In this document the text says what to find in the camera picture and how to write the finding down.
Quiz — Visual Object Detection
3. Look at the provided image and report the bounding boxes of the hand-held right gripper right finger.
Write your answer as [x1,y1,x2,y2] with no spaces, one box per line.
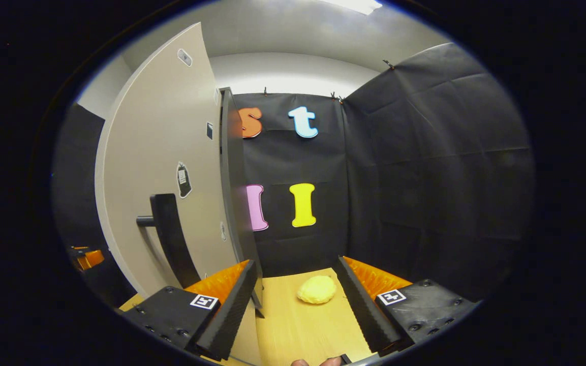
[334,256,479,356]

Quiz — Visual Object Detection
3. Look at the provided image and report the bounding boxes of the black backdrop cloth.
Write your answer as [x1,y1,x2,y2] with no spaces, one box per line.
[51,43,536,306]

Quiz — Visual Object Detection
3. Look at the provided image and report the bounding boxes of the black door handle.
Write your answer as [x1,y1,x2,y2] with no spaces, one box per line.
[136,193,202,289]

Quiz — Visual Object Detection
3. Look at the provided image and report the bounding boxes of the beige cabinet door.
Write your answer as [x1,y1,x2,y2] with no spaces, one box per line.
[95,22,240,300]

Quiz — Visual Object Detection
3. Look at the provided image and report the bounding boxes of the yellow sponge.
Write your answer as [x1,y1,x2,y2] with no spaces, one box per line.
[296,275,337,305]

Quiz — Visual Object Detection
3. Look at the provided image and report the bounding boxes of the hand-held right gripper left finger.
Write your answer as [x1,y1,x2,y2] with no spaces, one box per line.
[120,259,259,361]

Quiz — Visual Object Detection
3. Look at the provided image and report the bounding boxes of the long ceiling light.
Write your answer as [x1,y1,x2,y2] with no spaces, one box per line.
[318,0,383,15]

